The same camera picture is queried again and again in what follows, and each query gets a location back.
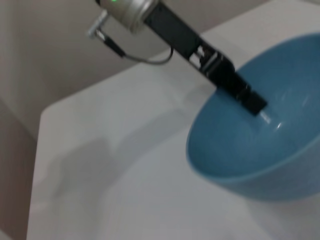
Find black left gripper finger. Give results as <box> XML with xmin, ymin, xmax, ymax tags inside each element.
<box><xmin>216</xmin><ymin>70</ymin><xmax>269</xmax><ymax>117</ymax></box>

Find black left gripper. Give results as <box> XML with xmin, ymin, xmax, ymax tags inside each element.
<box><xmin>144</xmin><ymin>0</ymin><xmax>237</xmax><ymax>89</ymax></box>

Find blue bowl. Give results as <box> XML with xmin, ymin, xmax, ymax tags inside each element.
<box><xmin>185</xmin><ymin>33</ymin><xmax>320</xmax><ymax>202</ymax></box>

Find left arm cable with connector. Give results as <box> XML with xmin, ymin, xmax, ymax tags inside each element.
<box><xmin>86</xmin><ymin>10</ymin><xmax>175</xmax><ymax>65</ymax></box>

